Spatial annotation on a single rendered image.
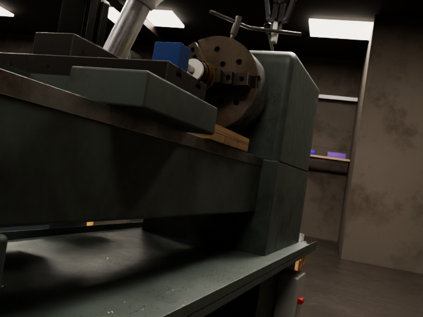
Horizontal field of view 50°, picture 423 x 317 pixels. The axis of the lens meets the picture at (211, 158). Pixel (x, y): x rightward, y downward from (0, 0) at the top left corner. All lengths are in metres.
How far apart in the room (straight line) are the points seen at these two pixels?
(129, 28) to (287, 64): 0.68
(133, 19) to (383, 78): 4.61
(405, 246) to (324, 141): 2.76
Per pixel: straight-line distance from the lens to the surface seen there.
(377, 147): 6.03
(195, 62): 1.37
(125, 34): 1.93
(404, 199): 6.04
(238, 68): 1.49
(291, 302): 1.86
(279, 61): 1.63
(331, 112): 8.19
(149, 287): 0.96
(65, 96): 0.66
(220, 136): 1.13
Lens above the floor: 0.78
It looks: 2 degrees up
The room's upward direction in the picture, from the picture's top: 9 degrees clockwise
